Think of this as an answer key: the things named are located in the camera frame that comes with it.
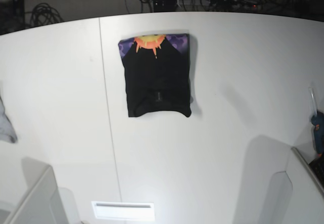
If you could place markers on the black T-shirt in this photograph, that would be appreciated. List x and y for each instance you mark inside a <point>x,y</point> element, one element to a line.
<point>157,73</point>

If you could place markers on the blue glue gun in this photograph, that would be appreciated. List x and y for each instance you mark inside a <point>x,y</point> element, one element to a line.
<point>317,122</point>

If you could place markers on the grey cloth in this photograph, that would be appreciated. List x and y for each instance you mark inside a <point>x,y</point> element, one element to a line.
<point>8,133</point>

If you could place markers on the black keyboard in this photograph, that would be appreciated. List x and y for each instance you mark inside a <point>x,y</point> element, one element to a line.
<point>317,167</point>

